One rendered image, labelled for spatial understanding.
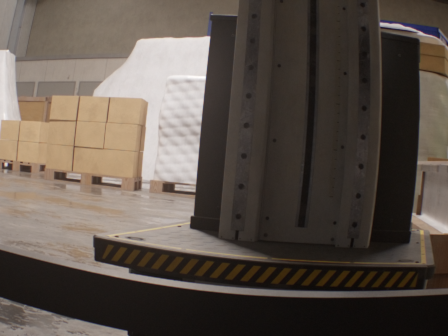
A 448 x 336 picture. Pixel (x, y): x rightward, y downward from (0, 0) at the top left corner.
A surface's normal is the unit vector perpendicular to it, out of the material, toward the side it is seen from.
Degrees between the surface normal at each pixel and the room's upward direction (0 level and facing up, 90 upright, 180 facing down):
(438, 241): 90
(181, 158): 77
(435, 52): 90
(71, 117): 90
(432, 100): 94
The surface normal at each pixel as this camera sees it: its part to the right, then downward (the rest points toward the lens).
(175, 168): -0.01, -0.19
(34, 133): -0.09, 0.00
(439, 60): -0.47, -0.04
